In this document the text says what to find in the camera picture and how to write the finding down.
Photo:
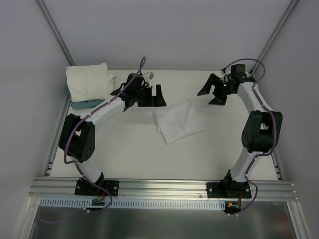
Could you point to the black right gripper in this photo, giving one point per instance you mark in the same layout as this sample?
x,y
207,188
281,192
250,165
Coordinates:
x,y
220,88

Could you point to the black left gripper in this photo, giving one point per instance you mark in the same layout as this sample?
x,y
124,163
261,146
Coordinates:
x,y
148,95

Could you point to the white t shirt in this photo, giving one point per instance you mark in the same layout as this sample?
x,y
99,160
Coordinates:
x,y
178,122
86,83

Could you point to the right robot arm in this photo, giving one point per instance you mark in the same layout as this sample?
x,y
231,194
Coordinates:
x,y
259,136

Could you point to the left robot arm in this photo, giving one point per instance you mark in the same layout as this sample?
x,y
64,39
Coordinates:
x,y
78,137

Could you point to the folded white t shirt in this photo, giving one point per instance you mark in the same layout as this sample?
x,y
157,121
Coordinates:
x,y
86,83

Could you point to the folded blue t shirt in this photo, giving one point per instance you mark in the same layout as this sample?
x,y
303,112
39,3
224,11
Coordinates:
x,y
85,104

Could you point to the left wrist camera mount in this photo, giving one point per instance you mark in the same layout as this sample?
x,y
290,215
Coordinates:
x,y
148,76

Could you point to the aluminium front rail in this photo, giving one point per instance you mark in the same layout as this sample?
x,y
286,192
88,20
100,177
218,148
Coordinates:
x,y
160,189

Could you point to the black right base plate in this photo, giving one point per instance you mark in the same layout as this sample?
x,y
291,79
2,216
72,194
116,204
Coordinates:
x,y
228,190

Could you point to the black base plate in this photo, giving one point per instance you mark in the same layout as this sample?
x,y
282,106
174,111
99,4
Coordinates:
x,y
84,188
228,190

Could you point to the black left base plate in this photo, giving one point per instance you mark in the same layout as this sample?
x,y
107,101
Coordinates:
x,y
84,188

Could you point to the right aluminium frame post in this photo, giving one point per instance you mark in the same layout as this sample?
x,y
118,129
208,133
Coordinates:
x,y
278,28

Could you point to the aluminium frame post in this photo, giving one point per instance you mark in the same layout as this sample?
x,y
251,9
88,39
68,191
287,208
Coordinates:
x,y
278,28
55,31

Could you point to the white slotted cable duct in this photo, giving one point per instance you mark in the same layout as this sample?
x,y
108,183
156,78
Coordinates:
x,y
134,203

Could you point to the left side aluminium rail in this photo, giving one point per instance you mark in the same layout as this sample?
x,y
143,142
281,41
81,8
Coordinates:
x,y
55,137

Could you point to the left aluminium frame post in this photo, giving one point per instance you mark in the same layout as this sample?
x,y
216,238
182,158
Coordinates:
x,y
55,31

